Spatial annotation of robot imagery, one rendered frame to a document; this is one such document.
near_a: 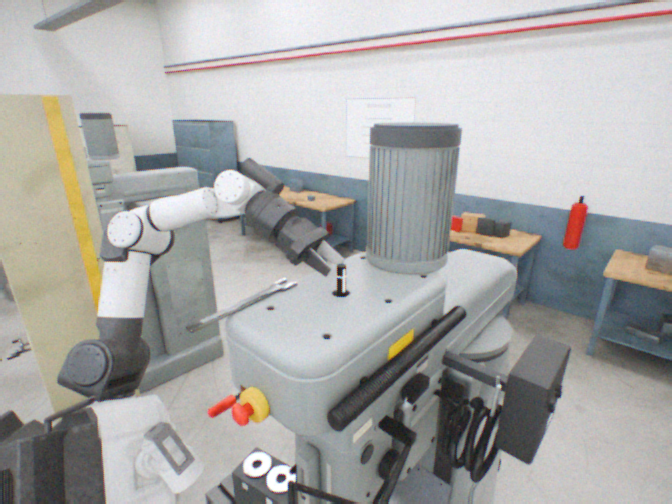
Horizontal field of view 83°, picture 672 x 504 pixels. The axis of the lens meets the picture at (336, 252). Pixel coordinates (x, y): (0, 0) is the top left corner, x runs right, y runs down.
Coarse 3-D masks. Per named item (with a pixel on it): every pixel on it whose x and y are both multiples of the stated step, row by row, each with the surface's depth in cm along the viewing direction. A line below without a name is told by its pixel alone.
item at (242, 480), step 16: (256, 448) 132; (240, 464) 126; (256, 464) 126; (272, 464) 126; (240, 480) 121; (256, 480) 120; (272, 480) 119; (288, 480) 119; (240, 496) 125; (256, 496) 119; (272, 496) 115
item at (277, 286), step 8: (280, 280) 81; (272, 288) 78; (280, 288) 78; (288, 288) 79; (256, 296) 74; (264, 296) 75; (240, 304) 71; (248, 304) 72; (216, 312) 69; (224, 312) 69; (232, 312) 69; (200, 320) 66; (208, 320) 66; (216, 320) 67; (192, 328) 64; (200, 328) 64
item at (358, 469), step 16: (384, 432) 86; (320, 448) 82; (368, 448) 80; (384, 448) 89; (320, 464) 83; (336, 464) 80; (352, 464) 80; (368, 464) 84; (320, 480) 85; (336, 480) 82; (352, 480) 82; (368, 480) 86; (352, 496) 83; (368, 496) 87
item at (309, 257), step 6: (306, 252) 74; (312, 252) 74; (306, 258) 74; (312, 258) 74; (318, 258) 73; (312, 264) 74; (318, 264) 74; (324, 264) 73; (318, 270) 74; (324, 270) 73; (330, 270) 73
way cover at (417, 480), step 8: (416, 464) 129; (424, 472) 127; (400, 480) 131; (408, 480) 130; (416, 480) 128; (424, 480) 127; (432, 480) 125; (440, 480) 124; (400, 488) 131; (408, 488) 129; (416, 488) 128; (424, 488) 126; (432, 488) 125; (440, 488) 123; (448, 488) 122; (392, 496) 132; (400, 496) 130; (408, 496) 129; (416, 496) 127; (424, 496) 126; (432, 496) 124; (440, 496) 123; (448, 496) 121
